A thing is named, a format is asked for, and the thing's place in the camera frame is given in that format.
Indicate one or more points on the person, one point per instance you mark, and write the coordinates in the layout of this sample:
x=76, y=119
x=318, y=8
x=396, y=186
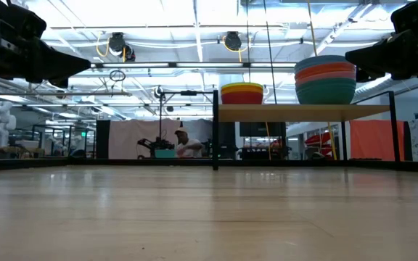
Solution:
x=191, y=146

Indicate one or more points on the pale pink hanging cloth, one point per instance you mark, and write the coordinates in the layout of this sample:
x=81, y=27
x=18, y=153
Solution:
x=129, y=137

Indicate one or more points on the large blue bowl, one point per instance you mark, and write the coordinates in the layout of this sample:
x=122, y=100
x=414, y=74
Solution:
x=325, y=59

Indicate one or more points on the orange-red partition panel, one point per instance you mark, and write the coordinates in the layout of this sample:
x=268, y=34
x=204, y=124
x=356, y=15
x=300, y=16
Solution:
x=372, y=139

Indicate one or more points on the large teal bowl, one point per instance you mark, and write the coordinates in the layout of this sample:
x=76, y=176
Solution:
x=325, y=93

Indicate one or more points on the small orange bowl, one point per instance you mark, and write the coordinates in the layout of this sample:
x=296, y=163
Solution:
x=242, y=88

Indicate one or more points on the red background object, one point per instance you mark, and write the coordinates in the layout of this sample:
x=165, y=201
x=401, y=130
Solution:
x=318, y=139

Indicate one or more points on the teal bin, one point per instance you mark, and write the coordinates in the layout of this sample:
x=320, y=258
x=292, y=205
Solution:
x=163, y=153

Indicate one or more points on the wooden shelf with black legs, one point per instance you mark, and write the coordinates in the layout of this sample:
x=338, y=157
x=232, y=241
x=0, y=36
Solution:
x=296, y=113

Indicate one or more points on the black monitor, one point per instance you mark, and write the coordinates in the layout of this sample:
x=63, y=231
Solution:
x=263, y=128

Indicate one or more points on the small pinkish red bowl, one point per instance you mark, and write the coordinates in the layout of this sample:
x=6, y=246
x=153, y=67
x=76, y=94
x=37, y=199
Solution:
x=242, y=99

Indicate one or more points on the grey hanging cloth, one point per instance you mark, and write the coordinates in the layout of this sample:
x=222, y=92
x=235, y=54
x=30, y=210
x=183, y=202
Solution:
x=203, y=130

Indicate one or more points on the small black ceiling reel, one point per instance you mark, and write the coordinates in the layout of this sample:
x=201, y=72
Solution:
x=158, y=89

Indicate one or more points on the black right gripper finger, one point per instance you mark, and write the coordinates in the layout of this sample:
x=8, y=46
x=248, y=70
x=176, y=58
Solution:
x=387, y=56
x=366, y=77

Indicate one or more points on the black background robot arm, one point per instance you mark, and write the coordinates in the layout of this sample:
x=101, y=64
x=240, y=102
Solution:
x=156, y=144

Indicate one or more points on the black metal frame stand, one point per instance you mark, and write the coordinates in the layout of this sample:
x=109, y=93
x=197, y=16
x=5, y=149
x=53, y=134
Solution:
x=189, y=93

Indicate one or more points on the black upright panel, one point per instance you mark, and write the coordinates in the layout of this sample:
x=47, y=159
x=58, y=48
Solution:
x=103, y=137

